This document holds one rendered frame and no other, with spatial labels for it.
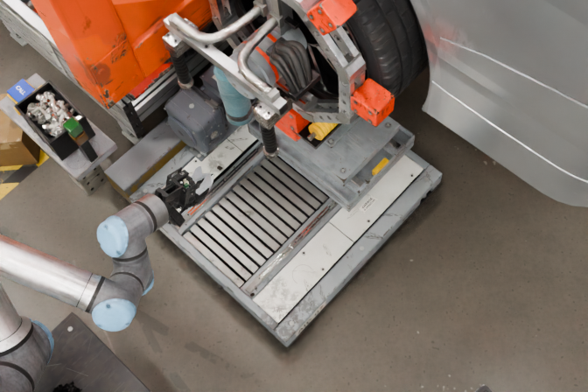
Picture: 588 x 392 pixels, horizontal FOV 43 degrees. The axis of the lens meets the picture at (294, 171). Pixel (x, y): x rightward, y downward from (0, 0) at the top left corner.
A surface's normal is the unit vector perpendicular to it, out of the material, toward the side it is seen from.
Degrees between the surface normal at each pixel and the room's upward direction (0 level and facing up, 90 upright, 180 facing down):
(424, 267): 0
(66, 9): 90
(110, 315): 60
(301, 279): 0
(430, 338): 0
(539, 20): 90
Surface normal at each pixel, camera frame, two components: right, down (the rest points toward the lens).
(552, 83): -0.68, 0.67
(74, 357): -0.07, -0.47
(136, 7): 0.73, 0.59
